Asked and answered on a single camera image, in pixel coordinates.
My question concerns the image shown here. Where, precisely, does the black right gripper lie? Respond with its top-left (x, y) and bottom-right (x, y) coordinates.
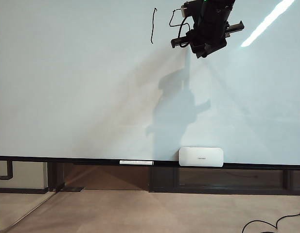
top-left (170, 4), bottom-right (246, 59)

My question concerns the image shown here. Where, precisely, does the white marker pen black cap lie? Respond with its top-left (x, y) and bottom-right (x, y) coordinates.
top-left (119, 160), bottom-right (155, 166)

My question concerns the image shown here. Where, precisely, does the large white whiteboard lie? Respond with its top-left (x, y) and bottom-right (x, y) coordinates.
top-left (0, 0), bottom-right (300, 168)

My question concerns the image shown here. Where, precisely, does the white rectangular board eraser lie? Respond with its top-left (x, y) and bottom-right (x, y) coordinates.
top-left (178, 147), bottom-right (225, 168)

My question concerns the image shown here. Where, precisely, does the black bent pipe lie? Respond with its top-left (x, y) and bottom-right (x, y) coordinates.
top-left (0, 160), bottom-right (14, 181)

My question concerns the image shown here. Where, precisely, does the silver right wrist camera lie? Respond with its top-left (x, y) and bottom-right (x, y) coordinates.
top-left (181, 0), bottom-right (197, 17)

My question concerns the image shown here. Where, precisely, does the black whiteboard tray rail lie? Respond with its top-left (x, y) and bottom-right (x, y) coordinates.
top-left (0, 155), bottom-right (300, 171)

